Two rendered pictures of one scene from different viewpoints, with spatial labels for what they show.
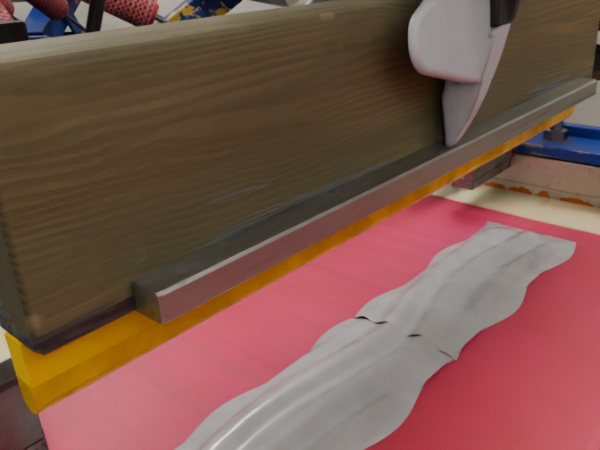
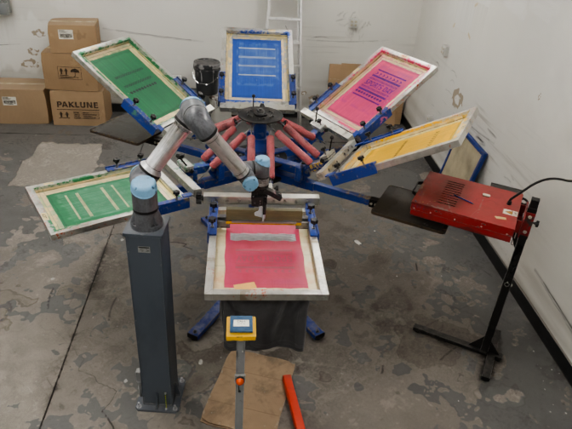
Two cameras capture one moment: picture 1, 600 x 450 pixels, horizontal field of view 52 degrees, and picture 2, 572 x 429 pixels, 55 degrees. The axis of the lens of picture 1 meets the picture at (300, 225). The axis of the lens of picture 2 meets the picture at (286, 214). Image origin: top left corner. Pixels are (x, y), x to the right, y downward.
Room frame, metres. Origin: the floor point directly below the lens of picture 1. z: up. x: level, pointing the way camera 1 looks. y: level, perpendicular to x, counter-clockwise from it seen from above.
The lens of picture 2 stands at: (-1.55, -1.78, 2.65)
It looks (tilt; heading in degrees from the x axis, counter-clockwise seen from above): 31 degrees down; 40
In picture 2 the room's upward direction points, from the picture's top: 4 degrees clockwise
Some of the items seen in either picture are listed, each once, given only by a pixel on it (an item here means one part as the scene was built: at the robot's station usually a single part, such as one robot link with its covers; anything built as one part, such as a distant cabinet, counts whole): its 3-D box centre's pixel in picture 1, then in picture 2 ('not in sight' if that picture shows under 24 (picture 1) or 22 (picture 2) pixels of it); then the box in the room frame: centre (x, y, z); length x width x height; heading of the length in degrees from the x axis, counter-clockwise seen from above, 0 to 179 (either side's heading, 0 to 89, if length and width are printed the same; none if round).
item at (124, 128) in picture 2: not in sight; (178, 145); (0.74, 1.26, 0.91); 1.34 x 0.40 x 0.08; 106
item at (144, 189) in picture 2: not in sight; (144, 192); (-0.30, 0.16, 1.37); 0.13 x 0.12 x 0.14; 59
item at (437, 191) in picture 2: not in sight; (470, 204); (1.33, -0.75, 1.06); 0.61 x 0.46 x 0.12; 106
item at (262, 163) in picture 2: not in sight; (261, 167); (0.27, -0.04, 1.39); 0.09 x 0.08 x 0.11; 149
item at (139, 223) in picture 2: not in sight; (145, 214); (-0.30, 0.15, 1.25); 0.15 x 0.15 x 0.10
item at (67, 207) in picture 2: not in sight; (130, 178); (0.05, 0.83, 1.05); 1.08 x 0.61 x 0.23; 166
